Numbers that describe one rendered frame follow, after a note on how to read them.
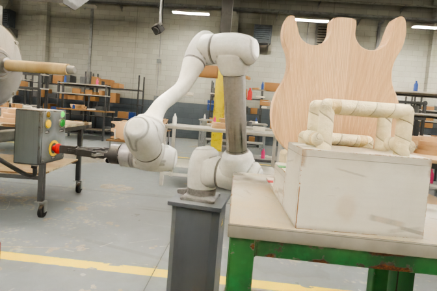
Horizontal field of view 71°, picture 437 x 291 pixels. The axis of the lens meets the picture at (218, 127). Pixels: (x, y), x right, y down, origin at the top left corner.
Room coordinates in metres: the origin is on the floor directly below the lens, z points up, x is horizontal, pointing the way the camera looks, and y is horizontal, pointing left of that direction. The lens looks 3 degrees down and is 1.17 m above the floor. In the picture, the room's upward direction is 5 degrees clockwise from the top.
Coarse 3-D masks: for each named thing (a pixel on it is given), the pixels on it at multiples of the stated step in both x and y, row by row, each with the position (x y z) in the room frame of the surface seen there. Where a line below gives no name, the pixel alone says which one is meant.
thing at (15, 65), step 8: (8, 64) 0.87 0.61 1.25; (16, 64) 0.86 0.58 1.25; (24, 64) 0.86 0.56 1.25; (32, 64) 0.86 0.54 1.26; (40, 64) 0.86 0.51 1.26; (48, 64) 0.86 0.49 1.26; (56, 64) 0.86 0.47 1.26; (64, 64) 0.86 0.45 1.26; (32, 72) 0.88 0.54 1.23; (40, 72) 0.87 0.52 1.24; (48, 72) 0.87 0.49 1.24; (56, 72) 0.86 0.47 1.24; (64, 72) 0.86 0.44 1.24
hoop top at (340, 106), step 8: (320, 104) 0.66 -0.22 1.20; (328, 104) 0.64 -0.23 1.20; (336, 104) 0.64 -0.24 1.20; (344, 104) 0.64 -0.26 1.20; (352, 104) 0.64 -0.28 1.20; (360, 104) 0.64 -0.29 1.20; (368, 104) 0.64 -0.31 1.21; (376, 104) 0.65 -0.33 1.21; (384, 104) 0.65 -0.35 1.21; (392, 104) 0.65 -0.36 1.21; (400, 104) 0.65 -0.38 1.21; (336, 112) 0.65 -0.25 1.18; (344, 112) 0.65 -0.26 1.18; (352, 112) 0.65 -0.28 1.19; (360, 112) 0.64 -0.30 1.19; (368, 112) 0.64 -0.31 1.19; (376, 112) 0.64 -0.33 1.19; (384, 112) 0.64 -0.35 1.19; (392, 112) 0.64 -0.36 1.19; (400, 112) 0.64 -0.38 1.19; (408, 112) 0.64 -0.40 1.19
